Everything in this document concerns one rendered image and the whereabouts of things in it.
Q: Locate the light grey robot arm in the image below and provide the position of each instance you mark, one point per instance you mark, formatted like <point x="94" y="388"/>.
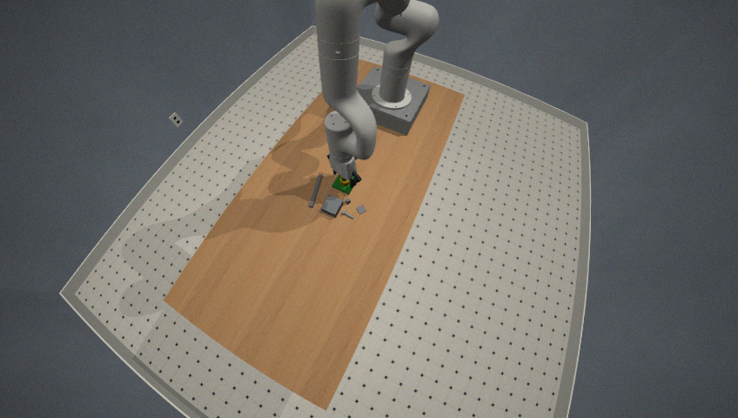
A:
<point x="338" y="32"/>

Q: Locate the green flat plate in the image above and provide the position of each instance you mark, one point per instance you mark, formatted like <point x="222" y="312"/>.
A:
<point x="337" y="185"/>

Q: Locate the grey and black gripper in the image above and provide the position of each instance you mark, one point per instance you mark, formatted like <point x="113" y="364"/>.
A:
<point x="346" y="170"/>

